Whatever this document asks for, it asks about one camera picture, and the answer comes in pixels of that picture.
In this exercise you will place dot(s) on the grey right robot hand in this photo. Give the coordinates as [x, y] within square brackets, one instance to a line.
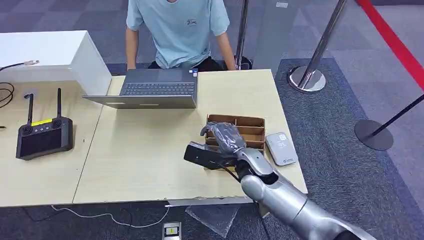
[227, 136]

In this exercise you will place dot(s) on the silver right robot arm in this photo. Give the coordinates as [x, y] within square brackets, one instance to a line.
[281, 198]

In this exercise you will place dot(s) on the wooden compartment card box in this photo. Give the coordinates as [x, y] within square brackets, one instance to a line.
[251, 130]

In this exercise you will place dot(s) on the white card reader device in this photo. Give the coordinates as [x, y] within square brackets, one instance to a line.
[281, 149]

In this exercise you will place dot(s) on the pale desk leg panel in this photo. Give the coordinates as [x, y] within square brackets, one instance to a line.
[261, 210]

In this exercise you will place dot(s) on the grey laptop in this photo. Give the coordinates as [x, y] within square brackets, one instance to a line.
[159, 88]

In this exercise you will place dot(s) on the clear plastic sheet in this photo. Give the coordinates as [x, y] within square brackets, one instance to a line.
[213, 218]

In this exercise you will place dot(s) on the chrome stanchion with black base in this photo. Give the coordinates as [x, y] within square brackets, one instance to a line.
[242, 33]

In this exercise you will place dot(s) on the dark grey floor rug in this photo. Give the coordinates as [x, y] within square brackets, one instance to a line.
[331, 149]

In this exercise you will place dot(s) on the metal floor socket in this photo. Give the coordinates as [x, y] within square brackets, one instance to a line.
[172, 231]

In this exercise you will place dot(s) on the person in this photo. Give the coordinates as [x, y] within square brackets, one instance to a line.
[179, 33]

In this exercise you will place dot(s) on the white floor label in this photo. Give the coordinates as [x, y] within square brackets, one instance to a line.
[282, 4]

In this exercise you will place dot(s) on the black stanchion with round base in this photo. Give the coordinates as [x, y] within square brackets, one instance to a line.
[372, 136]

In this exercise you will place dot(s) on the black remote controller with antennas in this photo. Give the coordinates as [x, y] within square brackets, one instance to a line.
[43, 140]

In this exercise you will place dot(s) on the red barrier belt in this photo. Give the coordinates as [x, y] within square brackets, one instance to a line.
[392, 41]

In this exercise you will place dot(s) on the white cabinet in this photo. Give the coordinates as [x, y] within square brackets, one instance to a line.
[49, 54]

